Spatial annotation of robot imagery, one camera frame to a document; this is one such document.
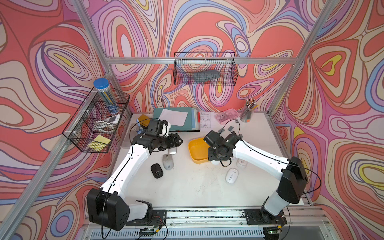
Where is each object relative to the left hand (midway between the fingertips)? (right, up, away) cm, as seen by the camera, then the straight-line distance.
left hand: (179, 141), depth 78 cm
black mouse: (-14, -18, +8) cm, 24 cm away
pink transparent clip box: (+33, +16, +40) cm, 54 cm away
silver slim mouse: (-6, -9, +21) cm, 23 cm away
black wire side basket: (-44, +7, -4) cm, 44 cm away
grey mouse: (-8, -14, +12) cm, 20 cm away
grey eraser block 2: (+35, +7, +32) cm, 48 cm away
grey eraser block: (+29, +5, +32) cm, 43 cm away
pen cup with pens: (+48, +23, +24) cm, 58 cm away
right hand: (+20, -10, +3) cm, 23 cm away
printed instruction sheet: (+17, +14, +37) cm, 43 cm away
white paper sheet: (-7, +15, +34) cm, 37 cm away
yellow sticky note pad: (-33, +1, -15) cm, 36 cm away
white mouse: (+30, -21, +7) cm, 37 cm away
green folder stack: (+2, +22, +39) cm, 45 cm away
